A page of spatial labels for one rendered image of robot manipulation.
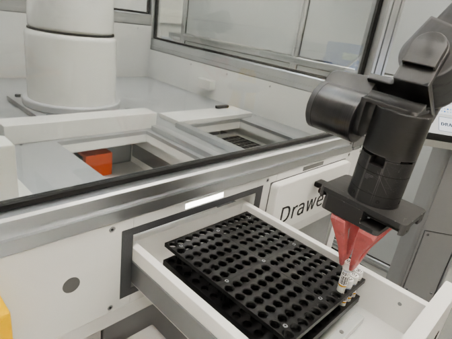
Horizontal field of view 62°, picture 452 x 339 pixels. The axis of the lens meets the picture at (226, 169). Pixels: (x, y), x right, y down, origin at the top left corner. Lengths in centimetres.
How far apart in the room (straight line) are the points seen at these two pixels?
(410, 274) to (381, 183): 116
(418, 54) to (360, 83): 7
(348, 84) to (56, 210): 36
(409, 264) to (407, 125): 116
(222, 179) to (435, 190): 96
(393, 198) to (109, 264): 36
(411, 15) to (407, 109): 174
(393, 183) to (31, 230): 39
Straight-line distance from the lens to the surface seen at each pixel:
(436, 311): 52
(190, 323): 49
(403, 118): 41
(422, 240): 151
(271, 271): 53
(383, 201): 44
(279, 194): 72
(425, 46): 43
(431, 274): 160
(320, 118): 45
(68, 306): 54
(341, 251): 49
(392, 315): 61
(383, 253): 236
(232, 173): 61
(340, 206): 45
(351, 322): 58
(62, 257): 49
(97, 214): 49
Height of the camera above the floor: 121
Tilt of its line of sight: 22 degrees down
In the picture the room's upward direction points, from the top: 8 degrees clockwise
